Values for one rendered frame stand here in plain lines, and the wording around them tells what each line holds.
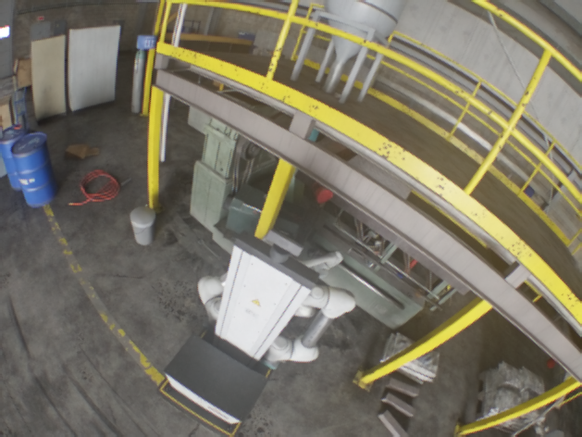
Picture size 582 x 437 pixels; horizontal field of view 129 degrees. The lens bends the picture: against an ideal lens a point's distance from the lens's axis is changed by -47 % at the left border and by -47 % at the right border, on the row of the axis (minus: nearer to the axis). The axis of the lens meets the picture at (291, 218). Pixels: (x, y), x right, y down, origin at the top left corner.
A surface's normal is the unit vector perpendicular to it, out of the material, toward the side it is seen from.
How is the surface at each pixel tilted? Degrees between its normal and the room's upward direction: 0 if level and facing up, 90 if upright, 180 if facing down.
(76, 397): 0
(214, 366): 0
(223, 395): 0
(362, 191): 90
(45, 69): 90
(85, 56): 90
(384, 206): 90
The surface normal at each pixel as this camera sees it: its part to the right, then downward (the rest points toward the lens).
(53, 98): 0.79, 0.56
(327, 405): 0.31, -0.72
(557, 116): -0.52, 0.42
